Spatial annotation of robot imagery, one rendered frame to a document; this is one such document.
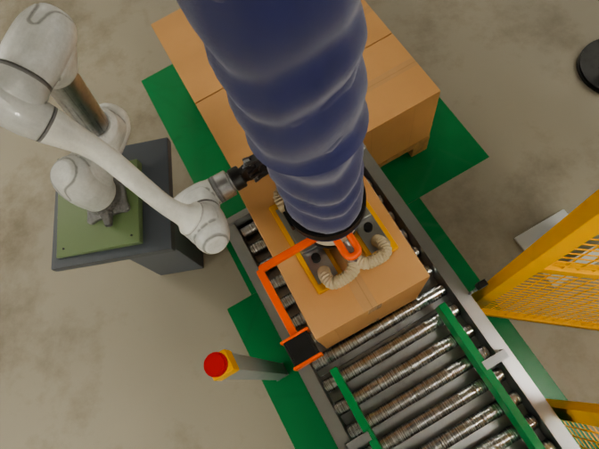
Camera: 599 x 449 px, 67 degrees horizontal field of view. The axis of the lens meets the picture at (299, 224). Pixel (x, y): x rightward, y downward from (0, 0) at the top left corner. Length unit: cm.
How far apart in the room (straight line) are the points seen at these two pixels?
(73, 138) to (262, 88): 76
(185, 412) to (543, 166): 226
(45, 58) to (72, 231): 90
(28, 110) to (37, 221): 195
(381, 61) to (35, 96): 155
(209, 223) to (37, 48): 58
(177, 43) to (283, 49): 207
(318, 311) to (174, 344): 128
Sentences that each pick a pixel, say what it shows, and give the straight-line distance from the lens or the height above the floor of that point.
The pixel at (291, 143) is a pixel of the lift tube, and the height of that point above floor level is 172.
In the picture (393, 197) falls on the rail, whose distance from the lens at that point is 190.
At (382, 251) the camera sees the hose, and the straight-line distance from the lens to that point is 137.
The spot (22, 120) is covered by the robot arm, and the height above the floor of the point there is 152.
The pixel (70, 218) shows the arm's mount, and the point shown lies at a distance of 205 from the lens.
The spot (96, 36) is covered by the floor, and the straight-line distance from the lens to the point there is 373.
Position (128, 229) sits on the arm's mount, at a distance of 189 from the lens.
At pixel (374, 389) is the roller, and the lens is 180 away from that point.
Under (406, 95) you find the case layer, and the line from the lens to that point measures 219.
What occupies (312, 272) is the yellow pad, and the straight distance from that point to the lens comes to 142.
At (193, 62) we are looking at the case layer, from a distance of 249.
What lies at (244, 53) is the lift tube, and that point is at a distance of 57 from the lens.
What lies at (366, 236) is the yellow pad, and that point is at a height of 97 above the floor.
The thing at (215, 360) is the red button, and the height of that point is 104.
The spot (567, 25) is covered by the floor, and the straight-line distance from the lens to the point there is 334.
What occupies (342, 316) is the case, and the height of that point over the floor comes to 95.
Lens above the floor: 235
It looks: 69 degrees down
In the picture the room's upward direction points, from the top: 23 degrees counter-clockwise
